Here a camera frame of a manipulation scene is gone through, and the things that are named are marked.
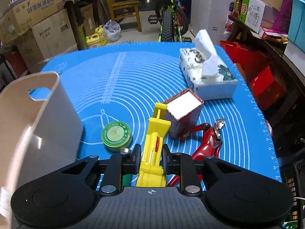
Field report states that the yellow toy tool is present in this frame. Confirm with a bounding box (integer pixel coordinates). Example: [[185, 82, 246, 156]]
[[136, 102, 171, 187]]

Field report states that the green round tin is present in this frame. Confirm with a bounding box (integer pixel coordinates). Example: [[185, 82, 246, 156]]
[[101, 121, 132, 152]]

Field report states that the red ultraman figure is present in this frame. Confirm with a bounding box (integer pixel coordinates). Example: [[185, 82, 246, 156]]
[[166, 118, 226, 187]]

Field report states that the patterned square box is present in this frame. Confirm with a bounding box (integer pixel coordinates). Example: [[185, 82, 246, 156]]
[[163, 88, 204, 139]]

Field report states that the beige plastic storage basket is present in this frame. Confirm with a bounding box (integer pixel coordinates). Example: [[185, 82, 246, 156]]
[[1, 71, 83, 228]]

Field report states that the blue silicone baking mat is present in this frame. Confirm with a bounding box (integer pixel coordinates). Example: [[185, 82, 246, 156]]
[[43, 42, 281, 180]]

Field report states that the tissue pack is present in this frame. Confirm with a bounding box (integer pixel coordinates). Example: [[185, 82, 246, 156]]
[[179, 29, 238, 100]]

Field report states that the yellow oil jug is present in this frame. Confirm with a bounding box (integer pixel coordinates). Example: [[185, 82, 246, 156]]
[[86, 25, 107, 49]]

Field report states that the plastic bag on floor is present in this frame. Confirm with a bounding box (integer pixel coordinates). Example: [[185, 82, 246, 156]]
[[103, 20, 121, 42]]

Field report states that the bicycle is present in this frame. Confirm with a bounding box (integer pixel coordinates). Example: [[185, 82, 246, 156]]
[[148, 0, 192, 42]]

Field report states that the large taped cardboard box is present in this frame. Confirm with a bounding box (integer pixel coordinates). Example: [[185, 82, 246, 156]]
[[15, 9, 78, 73]]

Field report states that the wooden chair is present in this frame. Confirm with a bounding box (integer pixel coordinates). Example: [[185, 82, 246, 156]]
[[106, 0, 142, 32]]

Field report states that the white freezer cabinet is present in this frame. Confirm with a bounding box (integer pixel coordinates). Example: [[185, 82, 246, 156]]
[[190, 0, 234, 45]]

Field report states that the green white carton box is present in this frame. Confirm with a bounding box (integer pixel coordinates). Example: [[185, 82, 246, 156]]
[[239, 0, 266, 33]]

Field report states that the printed cardboard box on stack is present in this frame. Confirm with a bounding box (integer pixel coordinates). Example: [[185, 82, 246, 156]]
[[1, 0, 63, 44]]

